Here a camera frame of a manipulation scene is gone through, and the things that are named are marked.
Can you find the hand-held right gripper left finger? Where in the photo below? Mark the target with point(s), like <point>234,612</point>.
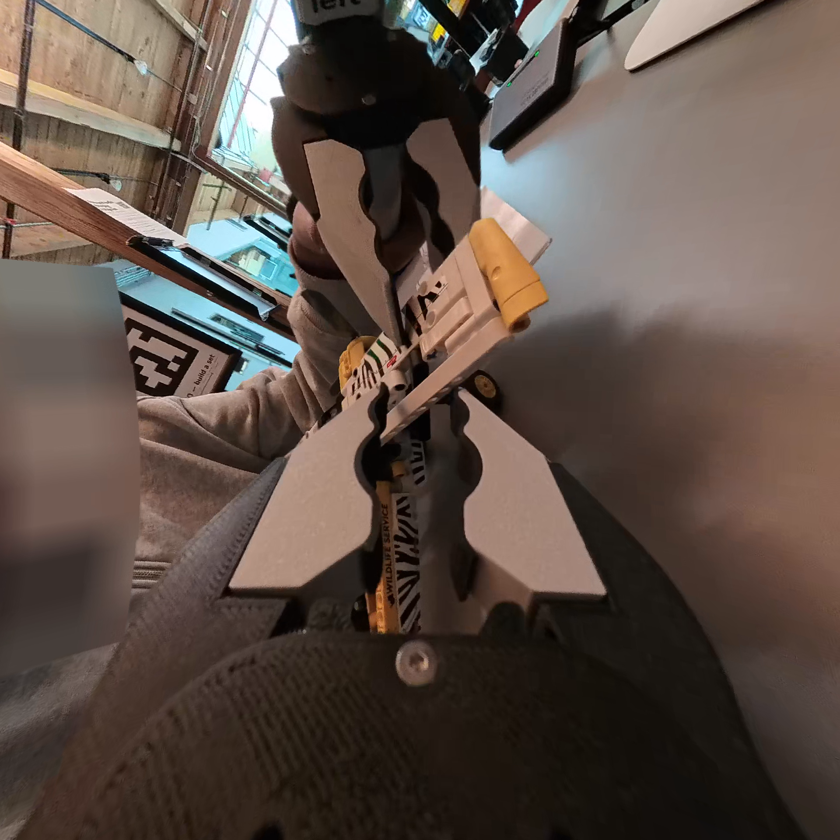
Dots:
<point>308,525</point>

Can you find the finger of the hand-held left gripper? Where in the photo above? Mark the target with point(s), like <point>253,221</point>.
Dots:
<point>341,197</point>
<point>453,177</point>

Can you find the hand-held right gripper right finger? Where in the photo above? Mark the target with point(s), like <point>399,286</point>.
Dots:
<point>535,531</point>

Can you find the lego instruction booklet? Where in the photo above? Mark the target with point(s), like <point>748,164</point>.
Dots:
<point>525,226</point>

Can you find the lego airplane model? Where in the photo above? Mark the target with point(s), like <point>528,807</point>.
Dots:
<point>472,289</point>

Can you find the person's left forearm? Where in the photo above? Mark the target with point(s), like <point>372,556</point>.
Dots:
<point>315,341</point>

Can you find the grey hub box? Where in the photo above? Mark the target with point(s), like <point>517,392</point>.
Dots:
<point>531,92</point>

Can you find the person's grey hoodie torso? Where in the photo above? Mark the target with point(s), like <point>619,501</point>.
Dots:
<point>190,512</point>

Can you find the framed marker poster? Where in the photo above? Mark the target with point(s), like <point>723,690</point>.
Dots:
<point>157,354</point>

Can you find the white paper notice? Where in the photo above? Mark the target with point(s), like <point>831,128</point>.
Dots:
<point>111,210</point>

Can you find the white monitor stand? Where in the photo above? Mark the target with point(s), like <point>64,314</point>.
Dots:
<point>682,33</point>

